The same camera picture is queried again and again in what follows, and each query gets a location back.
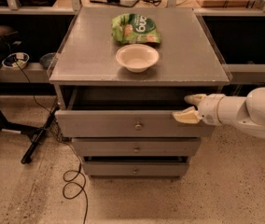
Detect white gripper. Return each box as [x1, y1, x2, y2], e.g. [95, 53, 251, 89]
[173, 93, 225, 126]

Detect grey top drawer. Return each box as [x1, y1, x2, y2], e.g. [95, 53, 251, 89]
[54, 86, 216, 139]

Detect grey drawer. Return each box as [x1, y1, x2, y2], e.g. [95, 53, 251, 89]
[54, 86, 216, 139]
[83, 157, 188, 178]
[72, 138, 201, 157]

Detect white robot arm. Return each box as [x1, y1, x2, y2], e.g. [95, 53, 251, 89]
[173, 87, 265, 139]

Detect grey drawer cabinet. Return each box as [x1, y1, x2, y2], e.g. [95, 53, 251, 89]
[47, 6, 233, 180]

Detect grey middle drawer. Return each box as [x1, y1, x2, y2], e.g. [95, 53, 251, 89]
[72, 138, 201, 157]

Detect grey bottom drawer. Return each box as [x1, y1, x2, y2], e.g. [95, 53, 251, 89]
[83, 157, 188, 178]

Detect white paper bowl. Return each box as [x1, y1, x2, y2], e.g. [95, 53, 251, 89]
[116, 44, 160, 73]

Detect green snack bag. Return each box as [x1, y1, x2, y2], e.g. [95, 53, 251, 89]
[111, 13, 160, 44]

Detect dark bowl on shelf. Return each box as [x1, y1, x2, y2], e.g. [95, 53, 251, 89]
[39, 52, 56, 69]

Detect black stand legs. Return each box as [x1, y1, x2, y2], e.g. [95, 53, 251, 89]
[0, 104, 59, 164]

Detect white bowl with items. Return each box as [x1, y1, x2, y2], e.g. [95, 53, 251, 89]
[2, 52, 29, 69]

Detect black floor cable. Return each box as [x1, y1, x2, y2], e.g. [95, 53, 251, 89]
[62, 140, 90, 224]

